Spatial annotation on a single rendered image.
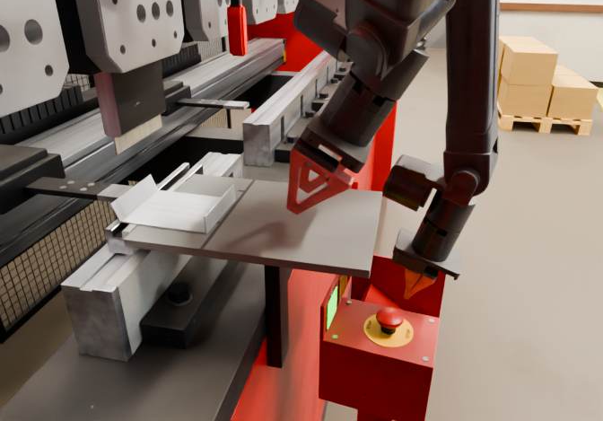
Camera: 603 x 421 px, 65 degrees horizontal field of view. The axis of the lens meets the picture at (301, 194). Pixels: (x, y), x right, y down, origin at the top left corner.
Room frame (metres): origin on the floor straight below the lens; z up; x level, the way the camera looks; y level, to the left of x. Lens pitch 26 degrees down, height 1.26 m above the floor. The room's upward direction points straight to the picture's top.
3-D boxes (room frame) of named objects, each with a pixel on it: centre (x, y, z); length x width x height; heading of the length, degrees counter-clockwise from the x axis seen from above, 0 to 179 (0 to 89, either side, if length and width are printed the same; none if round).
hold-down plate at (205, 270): (0.55, 0.12, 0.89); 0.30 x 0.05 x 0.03; 167
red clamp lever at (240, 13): (0.66, 0.09, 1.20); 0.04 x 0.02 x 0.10; 77
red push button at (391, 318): (0.54, -0.13, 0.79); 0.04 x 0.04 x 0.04
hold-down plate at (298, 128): (1.10, 0.00, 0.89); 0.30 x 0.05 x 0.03; 167
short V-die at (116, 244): (0.55, 0.18, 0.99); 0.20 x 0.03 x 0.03; 167
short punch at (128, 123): (0.52, 0.19, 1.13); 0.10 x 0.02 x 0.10; 167
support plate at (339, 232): (0.49, 0.04, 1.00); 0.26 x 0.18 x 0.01; 77
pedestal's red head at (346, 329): (0.58, -0.13, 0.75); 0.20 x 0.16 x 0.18; 161
